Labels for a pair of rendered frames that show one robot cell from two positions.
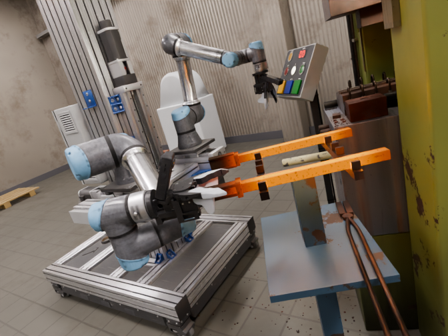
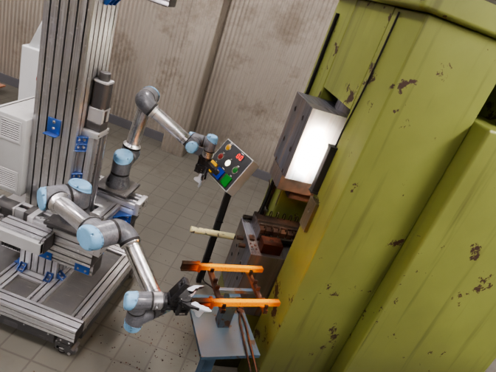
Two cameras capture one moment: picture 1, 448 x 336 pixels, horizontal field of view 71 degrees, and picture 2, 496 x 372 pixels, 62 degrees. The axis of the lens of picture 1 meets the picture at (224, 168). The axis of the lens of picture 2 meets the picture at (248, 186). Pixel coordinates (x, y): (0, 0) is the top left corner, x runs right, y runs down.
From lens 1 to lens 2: 134 cm
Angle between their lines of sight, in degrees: 33
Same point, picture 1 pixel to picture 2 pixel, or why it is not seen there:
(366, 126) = (266, 259)
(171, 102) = not seen: hidden behind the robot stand
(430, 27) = (317, 253)
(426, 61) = (308, 263)
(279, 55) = (195, 66)
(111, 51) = (100, 101)
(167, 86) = not seen: hidden behind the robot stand
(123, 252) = (135, 323)
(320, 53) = (252, 167)
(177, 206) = (179, 308)
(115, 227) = (139, 311)
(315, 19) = (241, 52)
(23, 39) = not seen: outside the picture
